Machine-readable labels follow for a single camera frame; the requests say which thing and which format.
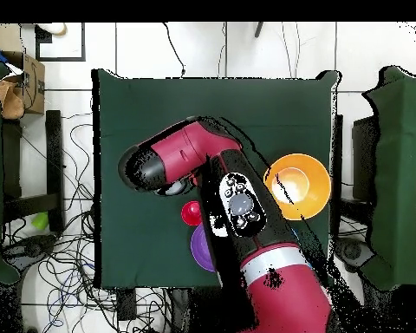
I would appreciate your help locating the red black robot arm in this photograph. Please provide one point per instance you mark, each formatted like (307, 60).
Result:
(291, 305)

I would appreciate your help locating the red cup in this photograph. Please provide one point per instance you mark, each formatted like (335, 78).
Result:
(190, 213)

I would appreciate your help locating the purple bowl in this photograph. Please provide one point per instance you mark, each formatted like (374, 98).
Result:
(201, 253)

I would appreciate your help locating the dark green tablecloth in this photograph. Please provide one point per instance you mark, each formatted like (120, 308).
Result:
(142, 242)

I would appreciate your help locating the large yellow bowl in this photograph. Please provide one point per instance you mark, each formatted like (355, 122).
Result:
(315, 187)

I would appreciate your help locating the black box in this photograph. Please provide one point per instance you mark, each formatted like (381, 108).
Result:
(364, 156)

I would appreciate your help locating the dark grey caster foot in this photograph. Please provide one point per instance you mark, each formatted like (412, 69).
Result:
(353, 251)
(31, 247)

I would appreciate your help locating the dark grey rod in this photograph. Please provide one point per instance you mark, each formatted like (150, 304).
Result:
(259, 29)

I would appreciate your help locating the light green plastic cup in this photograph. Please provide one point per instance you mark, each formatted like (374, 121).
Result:
(40, 221)

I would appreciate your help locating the cardboard box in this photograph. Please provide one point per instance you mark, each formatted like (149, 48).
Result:
(34, 86)

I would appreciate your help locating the brown paper bag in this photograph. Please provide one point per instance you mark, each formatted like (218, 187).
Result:
(10, 104)

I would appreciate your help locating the black metal frame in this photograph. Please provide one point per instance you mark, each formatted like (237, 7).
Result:
(53, 156)

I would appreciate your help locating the grey square frame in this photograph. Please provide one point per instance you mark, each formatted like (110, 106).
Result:
(60, 59)

